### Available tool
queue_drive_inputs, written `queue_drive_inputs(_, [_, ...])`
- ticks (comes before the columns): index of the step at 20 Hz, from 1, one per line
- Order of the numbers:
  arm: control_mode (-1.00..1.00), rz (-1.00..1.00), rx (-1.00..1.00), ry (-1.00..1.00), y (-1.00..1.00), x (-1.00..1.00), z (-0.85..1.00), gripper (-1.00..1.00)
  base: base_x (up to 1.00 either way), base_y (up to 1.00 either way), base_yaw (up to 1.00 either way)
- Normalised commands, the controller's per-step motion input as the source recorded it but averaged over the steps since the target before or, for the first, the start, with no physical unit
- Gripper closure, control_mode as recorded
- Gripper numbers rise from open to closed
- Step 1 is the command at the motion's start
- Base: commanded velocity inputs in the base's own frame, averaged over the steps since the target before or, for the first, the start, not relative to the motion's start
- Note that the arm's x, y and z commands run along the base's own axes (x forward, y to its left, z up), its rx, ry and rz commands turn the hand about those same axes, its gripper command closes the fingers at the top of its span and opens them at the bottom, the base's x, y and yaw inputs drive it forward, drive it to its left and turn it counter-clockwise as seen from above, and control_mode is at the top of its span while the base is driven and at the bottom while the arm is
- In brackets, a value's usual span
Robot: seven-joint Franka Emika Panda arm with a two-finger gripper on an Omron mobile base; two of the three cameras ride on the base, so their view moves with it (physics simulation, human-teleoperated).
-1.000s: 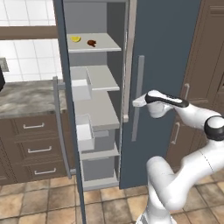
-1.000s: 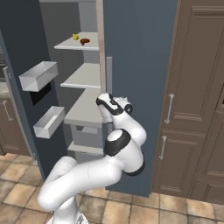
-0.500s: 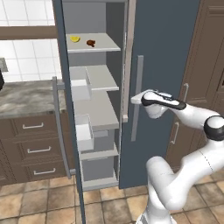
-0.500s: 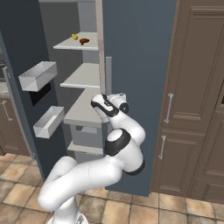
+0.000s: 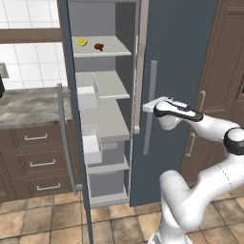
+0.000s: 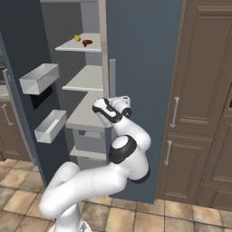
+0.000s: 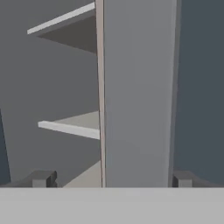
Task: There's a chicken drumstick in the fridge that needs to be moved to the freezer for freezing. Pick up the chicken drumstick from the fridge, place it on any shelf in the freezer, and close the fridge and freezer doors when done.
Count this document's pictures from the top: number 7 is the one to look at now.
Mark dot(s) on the grey fridge door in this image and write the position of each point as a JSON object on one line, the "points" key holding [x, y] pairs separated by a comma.
{"points": [[137, 93]]}

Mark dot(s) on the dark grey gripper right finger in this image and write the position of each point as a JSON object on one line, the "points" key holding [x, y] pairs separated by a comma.
{"points": [[183, 178]]}

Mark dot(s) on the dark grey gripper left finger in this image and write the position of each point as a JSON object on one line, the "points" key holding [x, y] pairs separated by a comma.
{"points": [[40, 177]]}

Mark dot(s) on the white fridge shelf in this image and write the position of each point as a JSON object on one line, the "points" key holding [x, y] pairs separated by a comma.
{"points": [[64, 26], [75, 124]]}

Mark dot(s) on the grey fridge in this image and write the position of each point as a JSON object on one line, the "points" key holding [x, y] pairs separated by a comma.
{"points": [[52, 96]]}

